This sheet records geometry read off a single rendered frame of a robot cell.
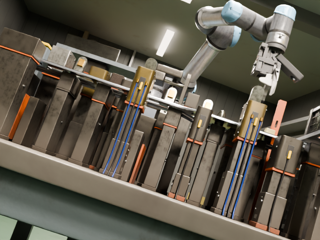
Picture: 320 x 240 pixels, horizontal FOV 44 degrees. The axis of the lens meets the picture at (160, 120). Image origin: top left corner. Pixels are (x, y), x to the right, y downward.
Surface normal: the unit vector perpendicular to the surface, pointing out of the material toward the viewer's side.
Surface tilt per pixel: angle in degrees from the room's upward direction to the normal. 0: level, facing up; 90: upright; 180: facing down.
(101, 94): 90
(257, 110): 90
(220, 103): 90
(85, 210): 90
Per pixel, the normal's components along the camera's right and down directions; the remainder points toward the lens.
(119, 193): 0.14, -0.12
